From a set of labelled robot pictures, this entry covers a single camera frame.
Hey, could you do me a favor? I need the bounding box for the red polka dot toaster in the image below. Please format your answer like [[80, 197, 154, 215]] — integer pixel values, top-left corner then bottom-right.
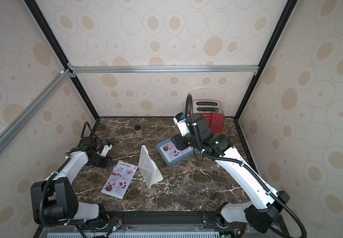
[[193, 100, 225, 134]]

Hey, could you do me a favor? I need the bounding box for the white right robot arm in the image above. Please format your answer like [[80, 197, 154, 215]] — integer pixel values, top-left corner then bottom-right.
[[171, 94, 307, 238]]

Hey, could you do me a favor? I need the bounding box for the blue-grey plastic tray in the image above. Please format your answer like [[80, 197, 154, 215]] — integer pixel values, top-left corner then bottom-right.
[[156, 138, 193, 167]]

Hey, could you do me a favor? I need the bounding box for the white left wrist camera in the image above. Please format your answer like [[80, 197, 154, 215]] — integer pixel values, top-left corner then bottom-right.
[[99, 142, 112, 157]]

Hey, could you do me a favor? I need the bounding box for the black vertical frame post left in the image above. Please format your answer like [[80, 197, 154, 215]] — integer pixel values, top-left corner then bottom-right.
[[24, 0, 100, 121]]

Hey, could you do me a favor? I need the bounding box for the black vertical frame post right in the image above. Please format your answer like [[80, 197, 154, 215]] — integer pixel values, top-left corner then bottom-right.
[[234, 0, 298, 122]]

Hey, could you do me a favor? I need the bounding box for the old menu sheet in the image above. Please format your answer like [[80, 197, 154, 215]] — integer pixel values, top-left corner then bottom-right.
[[101, 161, 138, 199]]

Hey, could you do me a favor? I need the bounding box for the spice jar with black lid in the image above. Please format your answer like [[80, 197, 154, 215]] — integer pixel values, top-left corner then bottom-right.
[[134, 125, 143, 137]]

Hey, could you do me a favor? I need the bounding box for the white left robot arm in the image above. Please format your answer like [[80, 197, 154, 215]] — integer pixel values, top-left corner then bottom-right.
[[30, 131, 113, 229]]

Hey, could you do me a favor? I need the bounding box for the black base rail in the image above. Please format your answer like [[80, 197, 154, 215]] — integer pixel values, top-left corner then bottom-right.
[[34, 211, 277, 238]]

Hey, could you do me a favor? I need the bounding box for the new special menu sheet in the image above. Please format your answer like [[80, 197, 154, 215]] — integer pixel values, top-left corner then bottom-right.
[[160, 141, 192, 163]]

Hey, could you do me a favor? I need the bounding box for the aluminium crossbar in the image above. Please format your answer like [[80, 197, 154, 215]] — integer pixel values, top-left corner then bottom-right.
[[0, 69, 71, 154], [70, 65, 259, 73]]

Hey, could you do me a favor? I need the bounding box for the aluminium crossbar back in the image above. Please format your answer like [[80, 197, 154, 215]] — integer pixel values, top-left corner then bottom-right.
[[70, 65, 259, 73]]

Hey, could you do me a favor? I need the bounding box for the black vertical frame post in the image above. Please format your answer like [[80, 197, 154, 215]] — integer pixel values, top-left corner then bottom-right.
[[234, 0, 298, 122], [24, 0, 100, 121]]

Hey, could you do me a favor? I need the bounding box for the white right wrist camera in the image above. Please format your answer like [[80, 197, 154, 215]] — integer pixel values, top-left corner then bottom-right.
[[173, 113, 191, 137]]

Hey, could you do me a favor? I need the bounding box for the aluminium crossbar left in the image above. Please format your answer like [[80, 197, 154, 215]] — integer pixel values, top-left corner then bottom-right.
[[0, 69, 71, 154]]

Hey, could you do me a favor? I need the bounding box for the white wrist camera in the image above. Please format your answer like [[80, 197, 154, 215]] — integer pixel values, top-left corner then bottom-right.
[[173, 113, 191, 137], [99, 142, 112, 157]]

